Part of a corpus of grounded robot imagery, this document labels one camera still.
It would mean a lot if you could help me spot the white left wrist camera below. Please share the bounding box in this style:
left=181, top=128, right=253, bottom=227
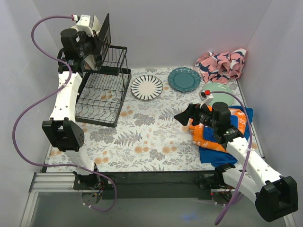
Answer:
left=71, top=15, right=95, bottom=37

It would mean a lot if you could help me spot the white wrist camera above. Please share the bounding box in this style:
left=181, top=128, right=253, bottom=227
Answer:
left=200, top=90, right=214, bottom=108
left=71, top=15, right=95, bottom=37

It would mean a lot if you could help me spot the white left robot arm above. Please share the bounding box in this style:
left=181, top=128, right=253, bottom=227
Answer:
left=42, top=26, right=104, bottom=189

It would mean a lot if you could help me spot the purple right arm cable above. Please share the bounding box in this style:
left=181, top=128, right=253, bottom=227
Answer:
left=205, top=91, right=252, bottom=225

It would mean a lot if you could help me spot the pink navy patterned cloth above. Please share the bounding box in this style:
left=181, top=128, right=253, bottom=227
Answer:
left=193, top=48, right=247, bottom=84

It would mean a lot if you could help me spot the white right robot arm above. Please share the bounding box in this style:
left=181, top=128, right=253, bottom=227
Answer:
left=174, top=102, right=298, bottom=222

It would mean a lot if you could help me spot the mint green plate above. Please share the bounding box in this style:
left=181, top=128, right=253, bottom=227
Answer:
left=203, top=82, right=234, bottom=106

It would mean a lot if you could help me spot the black wire dish rack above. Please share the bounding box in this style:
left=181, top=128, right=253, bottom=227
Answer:
left=75, top=45, right=132, bottom=128

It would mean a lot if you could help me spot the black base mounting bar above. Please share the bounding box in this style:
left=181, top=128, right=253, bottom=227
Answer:
left=73, top=170, right=235, bottom=201

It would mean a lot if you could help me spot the white black rimmed square plate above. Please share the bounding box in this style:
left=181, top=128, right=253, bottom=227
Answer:
left=85, top=15, right=101, bottom=70

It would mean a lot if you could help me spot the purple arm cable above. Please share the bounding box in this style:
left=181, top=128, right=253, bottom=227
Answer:
left=12, top=14, right=118, bottom=212
left=205, top=91, right=252, bottom=225

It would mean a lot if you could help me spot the floral table mat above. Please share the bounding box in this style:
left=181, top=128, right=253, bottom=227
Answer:
left=46, top=67, right=265, bottom=173

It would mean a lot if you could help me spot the teal scalloped plate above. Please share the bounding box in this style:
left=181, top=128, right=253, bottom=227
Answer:
left=168, top=67, right=201, bottom=92

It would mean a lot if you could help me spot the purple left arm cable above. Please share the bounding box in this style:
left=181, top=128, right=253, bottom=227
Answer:
left=12, top=14, right=118, bottom=212

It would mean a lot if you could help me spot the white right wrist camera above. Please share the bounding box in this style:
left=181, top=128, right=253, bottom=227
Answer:
left=200, top=90, right=214, bottom=108

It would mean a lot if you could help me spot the orange white cloth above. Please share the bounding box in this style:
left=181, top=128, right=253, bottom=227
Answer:
left=189, top=107, right=247, bottom=153

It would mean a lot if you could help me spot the white blue striped plate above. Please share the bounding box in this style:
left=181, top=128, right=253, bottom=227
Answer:
left=131, top=75, right=163, bottom=101

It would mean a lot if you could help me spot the blue cloth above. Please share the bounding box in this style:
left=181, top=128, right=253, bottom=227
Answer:
left=198, top=106, right=253, bottom=167

